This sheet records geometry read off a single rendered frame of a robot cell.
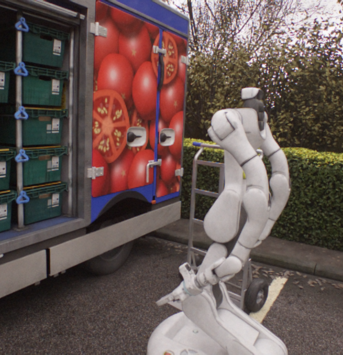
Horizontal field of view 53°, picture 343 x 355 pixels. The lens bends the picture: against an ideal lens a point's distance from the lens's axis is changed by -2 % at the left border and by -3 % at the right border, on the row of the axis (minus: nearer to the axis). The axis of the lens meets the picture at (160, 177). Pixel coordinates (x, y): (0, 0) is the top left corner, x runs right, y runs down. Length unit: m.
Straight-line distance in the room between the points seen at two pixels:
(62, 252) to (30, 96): 1.10
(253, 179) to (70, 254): 1.73
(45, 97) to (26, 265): 1.14
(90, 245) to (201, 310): 1.36
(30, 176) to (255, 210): 1.67
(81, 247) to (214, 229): 1.44
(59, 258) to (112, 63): 1.50
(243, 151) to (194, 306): 0.79
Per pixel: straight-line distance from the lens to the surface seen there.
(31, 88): 2.51
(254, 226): 1.33
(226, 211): 1.52
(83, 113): 2.62
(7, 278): 2.39
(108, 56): 2.81
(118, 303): 2.87
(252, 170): 1.30
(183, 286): 1.53
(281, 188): 1.74
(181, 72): 3.77
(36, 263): 2.50
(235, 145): 1.30
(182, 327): 2.05
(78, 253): 2.76
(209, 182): 4.53
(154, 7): 3.42
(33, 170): 2.55
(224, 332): 1.73
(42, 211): 2.66
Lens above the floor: 1.41
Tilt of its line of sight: 9 degrees down
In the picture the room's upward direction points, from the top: 3 degrees clockwise
